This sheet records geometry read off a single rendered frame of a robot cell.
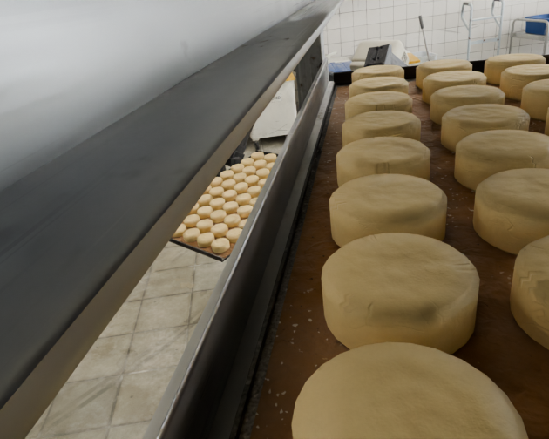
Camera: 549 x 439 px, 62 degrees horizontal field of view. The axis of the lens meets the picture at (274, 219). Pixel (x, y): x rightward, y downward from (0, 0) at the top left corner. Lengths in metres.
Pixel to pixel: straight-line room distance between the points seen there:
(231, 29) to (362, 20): 5.46
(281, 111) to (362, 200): 4.74
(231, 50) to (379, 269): 0.09
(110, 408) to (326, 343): 2.19
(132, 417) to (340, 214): 2.10
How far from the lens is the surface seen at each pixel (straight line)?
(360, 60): 2.15
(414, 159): 0.24
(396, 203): 0.20
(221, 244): 1.27
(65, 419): 2.39
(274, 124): 4.96
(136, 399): 2.32
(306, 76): 0.53
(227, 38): 0.16
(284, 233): 0.23
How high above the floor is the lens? 1.60
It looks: 27 degrees down
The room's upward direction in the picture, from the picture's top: 7 degrees counter-clockwise
